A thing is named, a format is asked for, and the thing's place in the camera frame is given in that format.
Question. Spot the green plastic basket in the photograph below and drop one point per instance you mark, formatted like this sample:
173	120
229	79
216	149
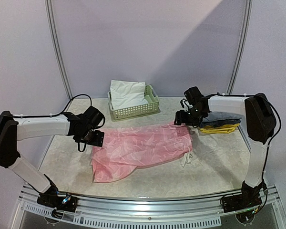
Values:
151	107

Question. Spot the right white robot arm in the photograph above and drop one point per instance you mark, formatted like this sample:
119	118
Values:
260	120

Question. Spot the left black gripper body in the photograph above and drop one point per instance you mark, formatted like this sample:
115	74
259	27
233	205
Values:
89	139

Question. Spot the pink patterned shorts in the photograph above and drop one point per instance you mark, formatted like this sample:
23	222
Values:
126	149

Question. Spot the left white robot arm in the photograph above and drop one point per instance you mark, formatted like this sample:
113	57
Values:
83	128

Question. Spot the aluminium frame post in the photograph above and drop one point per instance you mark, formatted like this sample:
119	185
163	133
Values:
56	47
241	45

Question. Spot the yellow folded garment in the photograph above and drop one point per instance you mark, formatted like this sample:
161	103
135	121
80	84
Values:
226	129

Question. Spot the left aluminium frame post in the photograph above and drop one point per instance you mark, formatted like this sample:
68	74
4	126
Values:
56	47

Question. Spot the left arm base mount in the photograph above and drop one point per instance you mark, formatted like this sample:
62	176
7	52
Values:
59	203

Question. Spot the front aluminium rail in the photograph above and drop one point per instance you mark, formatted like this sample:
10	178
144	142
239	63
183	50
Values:
201	212

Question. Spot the navy folded garment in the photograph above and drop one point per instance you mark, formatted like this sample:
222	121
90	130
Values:
219	123

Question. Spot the right aluminium frame post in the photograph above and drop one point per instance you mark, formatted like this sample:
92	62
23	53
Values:
241	45

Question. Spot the grey blue folded garment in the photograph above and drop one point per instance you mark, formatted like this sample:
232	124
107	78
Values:
221	117

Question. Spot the white cloth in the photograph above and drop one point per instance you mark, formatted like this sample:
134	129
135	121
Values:
125	94

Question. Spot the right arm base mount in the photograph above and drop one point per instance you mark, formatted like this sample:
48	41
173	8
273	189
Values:
247	204

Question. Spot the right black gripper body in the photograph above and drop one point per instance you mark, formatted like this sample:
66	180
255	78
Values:
181	118

